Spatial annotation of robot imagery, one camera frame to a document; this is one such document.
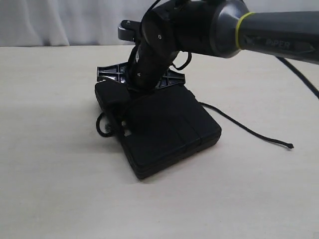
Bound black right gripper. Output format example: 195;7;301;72
95;42;185;107

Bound black plastic carrying case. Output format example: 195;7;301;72
95;83;222;180

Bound black braided rope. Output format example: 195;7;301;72
96;96;295;150

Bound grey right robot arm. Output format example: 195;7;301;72
95;0;319;108

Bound white backdrop curtain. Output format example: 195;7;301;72
0;0;319;47

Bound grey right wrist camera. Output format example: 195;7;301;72
117;20;141;43

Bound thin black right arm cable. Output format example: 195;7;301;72
171;51;319;99

